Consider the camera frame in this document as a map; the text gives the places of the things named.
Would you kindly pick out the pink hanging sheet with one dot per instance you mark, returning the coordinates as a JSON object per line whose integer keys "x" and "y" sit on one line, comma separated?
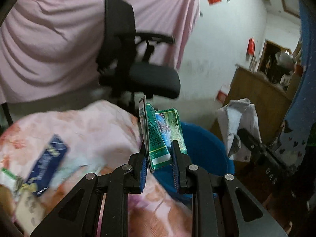
{"x": 49, "y": 47}

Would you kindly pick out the wooden cabinet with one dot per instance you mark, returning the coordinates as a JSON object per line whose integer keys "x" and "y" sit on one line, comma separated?
{"x": 271, "y": 102}

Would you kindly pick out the floral pink tablecloth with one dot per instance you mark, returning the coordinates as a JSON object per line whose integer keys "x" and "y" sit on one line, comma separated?
{"x": 99, "y": 137}

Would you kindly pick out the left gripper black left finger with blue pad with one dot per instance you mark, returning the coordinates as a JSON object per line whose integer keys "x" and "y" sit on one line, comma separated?
{"x": 97, "y": 205}

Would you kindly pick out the blue patterned cloth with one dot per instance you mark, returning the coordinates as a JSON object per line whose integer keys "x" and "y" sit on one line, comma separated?
{"x": 300, "y": 118}

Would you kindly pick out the red hanging ornament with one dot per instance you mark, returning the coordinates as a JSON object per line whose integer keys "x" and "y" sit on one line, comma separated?
{"x": 251, "y": 47}

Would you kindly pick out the dark blue snack packet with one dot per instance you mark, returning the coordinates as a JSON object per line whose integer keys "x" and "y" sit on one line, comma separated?
{"x": 46, "y": 166}

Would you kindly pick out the black office chair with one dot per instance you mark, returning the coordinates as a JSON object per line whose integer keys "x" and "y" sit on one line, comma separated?
{"x": 124, "y": 59}

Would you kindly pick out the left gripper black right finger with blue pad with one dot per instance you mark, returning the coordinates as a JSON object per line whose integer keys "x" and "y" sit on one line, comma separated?
{"x": 221, "y": 205}

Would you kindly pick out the beige small carton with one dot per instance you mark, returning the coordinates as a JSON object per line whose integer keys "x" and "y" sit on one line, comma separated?
{"x": 29, "y": 212}

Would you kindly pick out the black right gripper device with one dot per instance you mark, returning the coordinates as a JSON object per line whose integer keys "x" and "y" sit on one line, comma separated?
{"x": 269, "y": 179}

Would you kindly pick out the blue plastic basin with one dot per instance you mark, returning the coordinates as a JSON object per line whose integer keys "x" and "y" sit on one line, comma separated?
{"x": 205, "y": 150}

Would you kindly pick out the white crumpled paper bag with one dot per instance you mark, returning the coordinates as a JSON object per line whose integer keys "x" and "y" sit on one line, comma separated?
{"x": 236, "y": 115}

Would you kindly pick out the green snack wrapper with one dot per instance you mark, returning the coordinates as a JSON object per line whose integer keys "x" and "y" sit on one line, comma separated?
{"x": 159, "y": 129}

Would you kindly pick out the white green paper packet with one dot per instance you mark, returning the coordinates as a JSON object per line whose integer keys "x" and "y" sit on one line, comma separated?
{"x": 10, "y": 180}

